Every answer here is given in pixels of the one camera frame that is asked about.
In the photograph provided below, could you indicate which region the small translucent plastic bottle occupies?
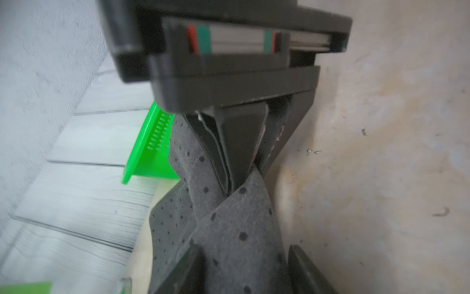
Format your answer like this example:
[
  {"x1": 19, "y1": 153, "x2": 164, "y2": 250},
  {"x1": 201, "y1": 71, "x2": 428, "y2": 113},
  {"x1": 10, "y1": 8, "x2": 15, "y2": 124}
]
[{"x1": 118, "y1": 277, "x2": 132, "y2": 294}]

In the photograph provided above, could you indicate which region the grey polka dot skirt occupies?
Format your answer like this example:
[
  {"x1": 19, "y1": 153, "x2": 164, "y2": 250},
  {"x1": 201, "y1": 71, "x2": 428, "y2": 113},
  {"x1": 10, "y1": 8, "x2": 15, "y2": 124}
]
[{"x1": 149, "y1": 115, "x2": 292, "y2": 294}]

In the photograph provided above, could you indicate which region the green plastic wine glass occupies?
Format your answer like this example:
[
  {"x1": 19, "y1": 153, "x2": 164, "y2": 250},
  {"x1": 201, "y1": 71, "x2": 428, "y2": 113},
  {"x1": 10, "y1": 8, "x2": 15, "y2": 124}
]
[{"x1": 0, "y1": 282, "x2": 53, "y2": 294}]

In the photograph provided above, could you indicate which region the green plastic basket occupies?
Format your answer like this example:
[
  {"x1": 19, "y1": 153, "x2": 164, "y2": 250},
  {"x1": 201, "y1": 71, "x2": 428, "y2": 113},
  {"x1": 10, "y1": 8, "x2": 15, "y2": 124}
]
[{"x1": 121, "y1": 103, "x2": 179, "y2": 184}]

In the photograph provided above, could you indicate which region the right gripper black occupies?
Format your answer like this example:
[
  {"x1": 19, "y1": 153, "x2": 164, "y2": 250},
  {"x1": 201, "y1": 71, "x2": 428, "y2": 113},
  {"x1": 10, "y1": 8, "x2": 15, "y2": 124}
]
[{"x1": 97, "y1": 1, "x2": 353, "y2": 193}]

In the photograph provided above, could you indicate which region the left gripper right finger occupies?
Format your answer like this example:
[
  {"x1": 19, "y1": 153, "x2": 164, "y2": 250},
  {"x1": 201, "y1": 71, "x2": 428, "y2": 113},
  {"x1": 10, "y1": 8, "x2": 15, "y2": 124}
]
[{"x1": 288, "y1": 245, "x2": 338, "y2": 294}]

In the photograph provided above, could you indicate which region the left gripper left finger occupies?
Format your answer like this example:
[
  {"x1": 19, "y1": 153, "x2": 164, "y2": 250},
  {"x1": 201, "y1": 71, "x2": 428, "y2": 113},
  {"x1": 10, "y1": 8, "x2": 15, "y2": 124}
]
[{"x1": 154, "y1": 245, "x2": 206, "y2": 294}]

